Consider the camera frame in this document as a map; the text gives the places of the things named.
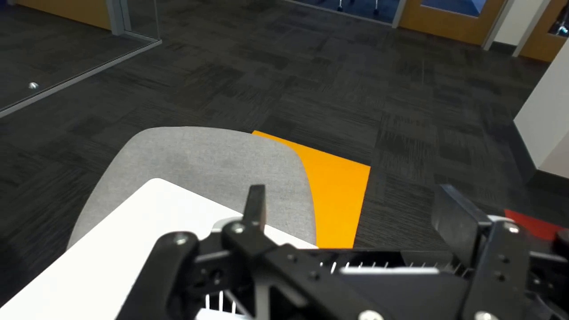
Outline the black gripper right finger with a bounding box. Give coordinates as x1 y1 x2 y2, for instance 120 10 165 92
429 183 529 320

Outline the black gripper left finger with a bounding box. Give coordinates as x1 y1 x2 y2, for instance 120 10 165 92
115 183 280 320

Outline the red orange seat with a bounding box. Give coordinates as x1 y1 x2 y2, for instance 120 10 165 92
502 208 561 243

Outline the white cabinet block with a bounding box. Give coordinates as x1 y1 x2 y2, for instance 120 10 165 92
511 39 569 181

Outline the yellow orange panel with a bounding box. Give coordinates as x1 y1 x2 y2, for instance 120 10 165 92
252 128 373 250

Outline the wooden door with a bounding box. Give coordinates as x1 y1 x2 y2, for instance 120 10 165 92
396 0 511 48
518 0 569 65

